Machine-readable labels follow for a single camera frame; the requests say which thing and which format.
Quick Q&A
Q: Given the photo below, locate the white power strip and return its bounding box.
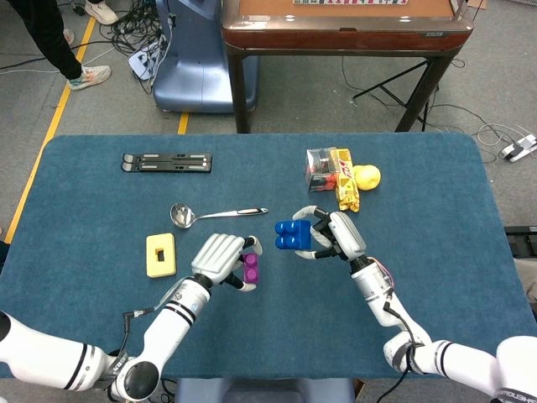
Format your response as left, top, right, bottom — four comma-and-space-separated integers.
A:
128, 41, 161, 81

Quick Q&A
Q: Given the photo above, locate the row of face-up mahjong tiles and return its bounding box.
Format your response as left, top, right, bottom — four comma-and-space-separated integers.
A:
292, 0, 409, 6

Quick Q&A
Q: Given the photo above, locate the blue-grey robot torso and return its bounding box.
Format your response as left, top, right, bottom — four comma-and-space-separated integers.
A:
174, 377, 357, 403

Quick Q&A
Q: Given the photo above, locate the yellow round fruit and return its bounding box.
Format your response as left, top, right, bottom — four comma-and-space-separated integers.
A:
352, 165, 382, 192

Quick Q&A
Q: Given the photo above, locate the person in black trousers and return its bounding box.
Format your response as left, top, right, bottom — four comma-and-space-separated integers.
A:
8, 0, 119, 92

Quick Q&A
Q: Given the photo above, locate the steel ladle black grip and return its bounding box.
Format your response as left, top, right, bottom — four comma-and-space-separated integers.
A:
169, 202, 269, 230

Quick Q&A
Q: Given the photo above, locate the yellow sponge with hole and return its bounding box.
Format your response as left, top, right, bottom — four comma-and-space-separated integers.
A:
145, 233, 177, 279

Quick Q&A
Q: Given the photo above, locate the purple toy block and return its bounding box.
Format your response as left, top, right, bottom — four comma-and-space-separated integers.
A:
242, 253, 261, 283

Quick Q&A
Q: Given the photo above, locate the blue building block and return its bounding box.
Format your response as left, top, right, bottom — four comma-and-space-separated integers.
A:
274, 219, 314, 251

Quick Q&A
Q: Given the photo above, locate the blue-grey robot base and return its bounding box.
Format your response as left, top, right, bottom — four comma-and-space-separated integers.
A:
151, 0, 260, 114

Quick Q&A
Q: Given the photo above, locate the blue felt table cloth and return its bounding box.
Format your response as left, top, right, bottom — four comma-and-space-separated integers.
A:
0, 133, 537, 381

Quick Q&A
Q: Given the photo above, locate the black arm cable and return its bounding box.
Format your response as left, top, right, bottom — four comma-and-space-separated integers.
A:
377, 301, 423, 403
107, 307, 156, 379

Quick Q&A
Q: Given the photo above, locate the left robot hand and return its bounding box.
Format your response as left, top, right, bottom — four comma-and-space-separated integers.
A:
190, 233, 264, 293

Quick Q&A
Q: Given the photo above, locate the brown mahjong table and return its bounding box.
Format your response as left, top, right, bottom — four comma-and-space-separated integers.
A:
221, 0, 475, 134

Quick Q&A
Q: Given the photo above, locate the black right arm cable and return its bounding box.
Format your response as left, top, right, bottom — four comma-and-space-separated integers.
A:
377, 301, 423, 403

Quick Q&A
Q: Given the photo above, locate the white foot pedal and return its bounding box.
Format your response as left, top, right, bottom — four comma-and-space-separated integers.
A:
498, 133, 537, 163

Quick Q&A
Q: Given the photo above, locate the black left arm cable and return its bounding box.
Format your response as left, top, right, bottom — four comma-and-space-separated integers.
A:
107, 307, 156, 379

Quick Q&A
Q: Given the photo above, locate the gold snack packet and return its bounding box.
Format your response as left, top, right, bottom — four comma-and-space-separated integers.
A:
330, 147, 362, 213

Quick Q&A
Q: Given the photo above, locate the clear box of markers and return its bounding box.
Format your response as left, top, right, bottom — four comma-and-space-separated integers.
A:
305, 147, 340, 193

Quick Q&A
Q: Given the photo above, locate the black folding stand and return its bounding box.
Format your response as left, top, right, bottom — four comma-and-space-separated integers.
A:
121, 152, 213, 174

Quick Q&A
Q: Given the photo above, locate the tangle of floor cables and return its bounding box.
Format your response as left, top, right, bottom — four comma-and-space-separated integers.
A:
107, 0, 177, 96

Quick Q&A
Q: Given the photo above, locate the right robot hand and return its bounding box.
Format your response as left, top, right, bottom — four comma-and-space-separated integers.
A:
292, 205, 368, 264

